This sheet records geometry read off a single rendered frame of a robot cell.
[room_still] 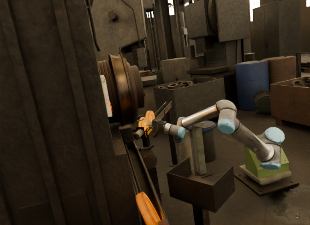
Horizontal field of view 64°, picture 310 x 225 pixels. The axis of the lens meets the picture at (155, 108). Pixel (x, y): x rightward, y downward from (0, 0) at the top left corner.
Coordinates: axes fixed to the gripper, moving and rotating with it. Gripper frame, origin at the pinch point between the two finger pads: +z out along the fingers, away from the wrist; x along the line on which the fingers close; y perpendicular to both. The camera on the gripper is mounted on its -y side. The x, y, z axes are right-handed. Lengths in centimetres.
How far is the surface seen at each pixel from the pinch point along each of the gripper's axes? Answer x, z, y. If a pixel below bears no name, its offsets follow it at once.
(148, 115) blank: -9.7, 0.6, 5.2
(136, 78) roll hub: 55, -12, 52
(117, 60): 60, -1, 62
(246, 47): -703, -52, 51
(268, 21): -450, -89, 123
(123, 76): 66, -9, 55
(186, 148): -30, -36, -26
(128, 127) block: 32.8, -1.2, 8.2
